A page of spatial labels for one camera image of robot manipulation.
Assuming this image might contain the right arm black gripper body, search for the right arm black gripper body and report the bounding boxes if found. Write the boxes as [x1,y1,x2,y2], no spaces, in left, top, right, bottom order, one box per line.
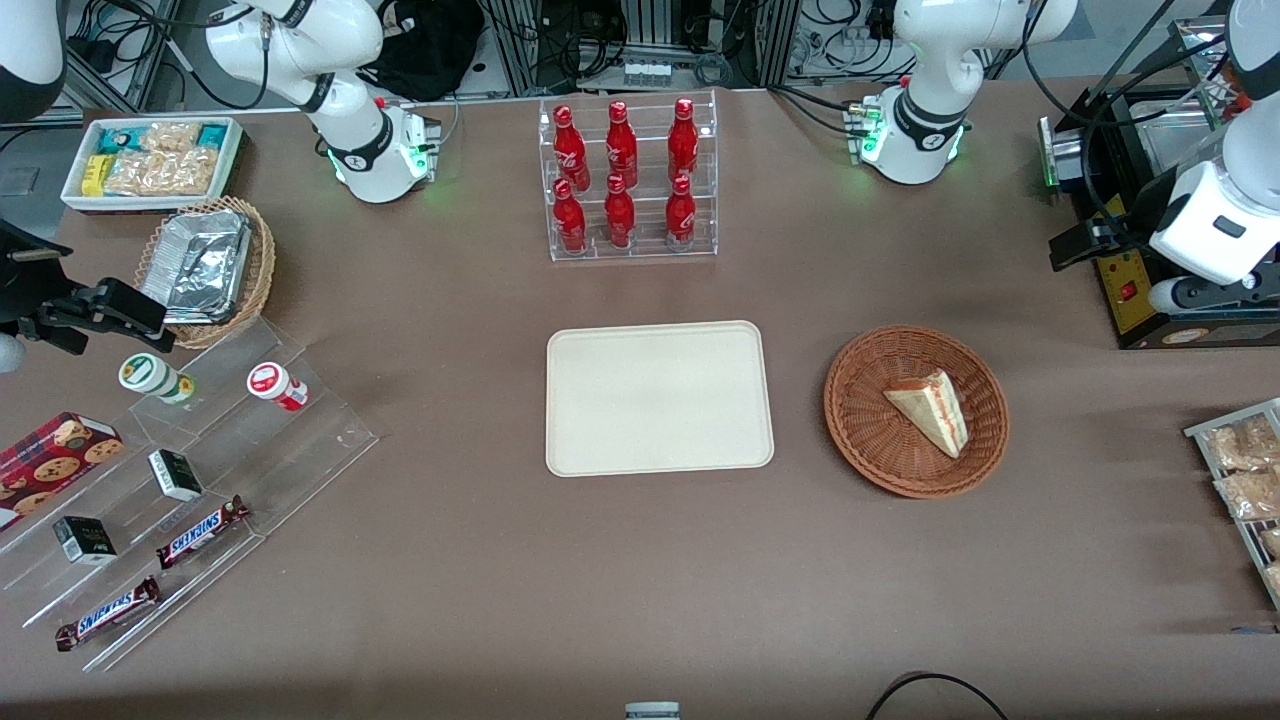
[0,220,79,329]

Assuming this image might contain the triangular sandwich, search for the triangular sandwich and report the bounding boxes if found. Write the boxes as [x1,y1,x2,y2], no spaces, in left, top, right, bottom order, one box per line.
[882,369,971,460]

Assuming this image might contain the aluminium foil tray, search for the aluminium foil tray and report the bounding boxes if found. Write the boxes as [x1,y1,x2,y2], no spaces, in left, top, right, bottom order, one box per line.
[139,209,253,325]

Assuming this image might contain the light oval wicker basket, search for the light oval wicker basket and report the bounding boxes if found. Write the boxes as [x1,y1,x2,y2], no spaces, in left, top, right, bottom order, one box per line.
[134,196,277,350]

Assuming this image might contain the brown round wicker basket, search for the brown round wicker basket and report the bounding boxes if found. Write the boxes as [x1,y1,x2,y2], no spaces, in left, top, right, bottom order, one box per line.
[823,324,1011,500]

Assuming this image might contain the beige plastic serving tray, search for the beige plastic serving tray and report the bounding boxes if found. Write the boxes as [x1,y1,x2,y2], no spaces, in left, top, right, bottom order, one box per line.
[545,320,776,479]

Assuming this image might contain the green and white cup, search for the green and white cup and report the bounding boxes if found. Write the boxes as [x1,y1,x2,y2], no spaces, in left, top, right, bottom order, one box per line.
[117,352,197,407]

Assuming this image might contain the steel machine pan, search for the steel machine pan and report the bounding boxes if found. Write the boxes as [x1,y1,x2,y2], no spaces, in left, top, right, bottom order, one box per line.
[1131,97,1235,182]

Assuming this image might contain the black hot dog machine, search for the black hot dog machine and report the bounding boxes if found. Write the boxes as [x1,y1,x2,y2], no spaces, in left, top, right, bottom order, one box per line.
[1038,14,1280,352]

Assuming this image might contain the white rectangular snack bin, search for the white rectangular snack bin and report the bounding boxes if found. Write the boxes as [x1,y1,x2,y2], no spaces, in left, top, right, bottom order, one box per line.
[61,116,247,214]

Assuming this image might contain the silver metal side box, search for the silver metal side box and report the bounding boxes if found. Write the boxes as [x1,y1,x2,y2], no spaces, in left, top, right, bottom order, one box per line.
[1037,114,1092,194]

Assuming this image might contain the large rice cracker bag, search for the large rice cracker bag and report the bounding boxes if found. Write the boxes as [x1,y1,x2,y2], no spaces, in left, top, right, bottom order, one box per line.
[102,147,220,198]

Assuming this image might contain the red cookie box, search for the red cookie box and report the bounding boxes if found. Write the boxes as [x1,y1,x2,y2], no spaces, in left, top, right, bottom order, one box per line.
[0,411,127,532]

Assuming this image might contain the small black box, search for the small black box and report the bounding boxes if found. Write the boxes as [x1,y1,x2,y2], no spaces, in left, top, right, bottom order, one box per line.
[147,448,205,503]
[51,515,119,567]

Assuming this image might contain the red and white bottle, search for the red and white bottle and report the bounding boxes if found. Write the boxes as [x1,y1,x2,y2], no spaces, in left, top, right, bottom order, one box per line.
[246,361,310,414]

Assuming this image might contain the small rice cracker bag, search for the small rice cracker bag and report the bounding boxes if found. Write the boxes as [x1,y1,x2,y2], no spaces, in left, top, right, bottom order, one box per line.
[139,120,204,154]

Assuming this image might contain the clear acrylic stepped display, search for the clear acrylic stepped display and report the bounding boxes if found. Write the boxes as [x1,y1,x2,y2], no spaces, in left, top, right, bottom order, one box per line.
[0,318,380,674]

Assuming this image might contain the snickers chocolate bar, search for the snickers chocolate bar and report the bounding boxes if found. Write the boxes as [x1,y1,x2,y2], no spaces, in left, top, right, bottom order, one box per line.
[54,575,164,654]
[155,494,252,570]

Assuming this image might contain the black fabric bag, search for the black fabric bag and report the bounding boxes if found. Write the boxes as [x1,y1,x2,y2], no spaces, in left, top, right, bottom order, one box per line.
[357,0,489,104]

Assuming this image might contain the red cola bottle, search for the red cola bottle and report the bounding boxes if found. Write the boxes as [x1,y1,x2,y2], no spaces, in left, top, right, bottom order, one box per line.
[604,100,640,187]
[664,175,698,248]
[667,97,701,184]
[603,174,638,250]
[552,104,592,192]
[551,178,589,254]

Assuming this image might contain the clear acrylic bottle rack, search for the clear acrylic bottle rack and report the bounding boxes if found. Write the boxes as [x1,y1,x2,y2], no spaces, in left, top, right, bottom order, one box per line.
[537,89,720,264]

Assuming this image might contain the white wire rack tray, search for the white wire rack tray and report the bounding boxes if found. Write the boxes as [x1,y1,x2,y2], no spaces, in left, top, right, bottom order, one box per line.
[1184,397,1280,614]

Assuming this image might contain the black floor cable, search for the black floor cable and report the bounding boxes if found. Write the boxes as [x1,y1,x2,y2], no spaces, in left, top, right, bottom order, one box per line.
[864,671,1012,720]

